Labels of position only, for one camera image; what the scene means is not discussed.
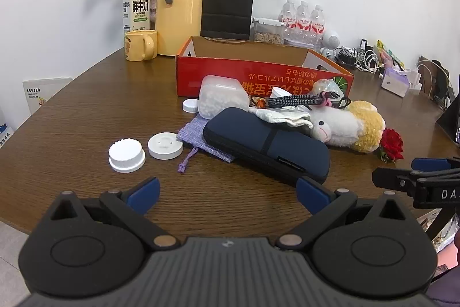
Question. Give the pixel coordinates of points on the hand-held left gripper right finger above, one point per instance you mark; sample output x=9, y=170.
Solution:
x=312, y=193

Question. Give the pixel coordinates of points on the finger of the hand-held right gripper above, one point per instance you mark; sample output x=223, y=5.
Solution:
x=435, y=164
x=393, y=179

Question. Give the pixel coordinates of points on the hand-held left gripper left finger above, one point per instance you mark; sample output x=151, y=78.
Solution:
x=145, y=193

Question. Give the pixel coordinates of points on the red fabric rose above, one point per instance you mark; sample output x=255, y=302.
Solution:
x=391, y=145

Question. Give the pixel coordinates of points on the white ribbed cap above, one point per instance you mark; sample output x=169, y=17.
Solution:
x=125, y=154

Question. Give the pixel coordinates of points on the white round disc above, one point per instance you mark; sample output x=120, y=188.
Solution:
x=165, y=147

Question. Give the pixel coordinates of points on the navy zip case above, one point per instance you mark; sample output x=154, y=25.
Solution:
x=262, y=145

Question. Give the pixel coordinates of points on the white sheep plush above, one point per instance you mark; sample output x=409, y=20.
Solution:
x=345, y=125

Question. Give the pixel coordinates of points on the pearly plastic bag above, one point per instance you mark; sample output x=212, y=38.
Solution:
x=276, y=116

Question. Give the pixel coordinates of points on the small white cap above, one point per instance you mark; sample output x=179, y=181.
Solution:
x=190, y=105

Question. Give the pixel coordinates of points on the translucent plastic container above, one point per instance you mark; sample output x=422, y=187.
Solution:
x=221, y=96

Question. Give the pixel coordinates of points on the orange cardboard box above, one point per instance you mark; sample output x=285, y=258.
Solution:
x=222, y=68

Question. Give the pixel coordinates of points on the dark flat panel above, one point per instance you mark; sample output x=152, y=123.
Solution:
x=449, y=125

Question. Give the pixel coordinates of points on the printed plastic packet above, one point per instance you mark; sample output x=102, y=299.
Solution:
x=445, y=235

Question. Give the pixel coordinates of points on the brown paper bag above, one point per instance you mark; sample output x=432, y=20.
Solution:
x=429, y=76

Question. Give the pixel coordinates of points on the small white charger box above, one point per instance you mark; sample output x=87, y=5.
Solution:
x=415, y=78

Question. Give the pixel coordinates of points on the purple tissue box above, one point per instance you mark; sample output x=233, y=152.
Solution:
x=395, y=82

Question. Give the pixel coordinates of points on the colourful snack packet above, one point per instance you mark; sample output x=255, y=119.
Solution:
x=390, y=53

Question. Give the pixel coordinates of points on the small dark bottle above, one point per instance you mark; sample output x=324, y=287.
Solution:
x=364, y=43

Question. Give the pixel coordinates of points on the white printed card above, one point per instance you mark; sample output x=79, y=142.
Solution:
x=45, y=94

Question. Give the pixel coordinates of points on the yellow mug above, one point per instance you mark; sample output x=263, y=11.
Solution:
x=138, y=46

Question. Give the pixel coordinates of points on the white and blue leaflet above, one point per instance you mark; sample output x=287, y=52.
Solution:
x=5, y=136

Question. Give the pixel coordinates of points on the white robot-shaped speaker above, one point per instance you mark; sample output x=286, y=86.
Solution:
x=330, y=41

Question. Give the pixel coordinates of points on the clear seed container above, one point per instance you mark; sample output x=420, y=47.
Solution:
x=267, y=32

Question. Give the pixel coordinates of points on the white milk carton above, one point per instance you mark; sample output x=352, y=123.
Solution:
x=136, y=10

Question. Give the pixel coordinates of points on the yellow thermos jug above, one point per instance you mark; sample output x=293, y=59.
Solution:
x=179, y=12

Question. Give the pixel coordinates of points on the glass flower vase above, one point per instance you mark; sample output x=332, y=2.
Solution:
x=152, y=5

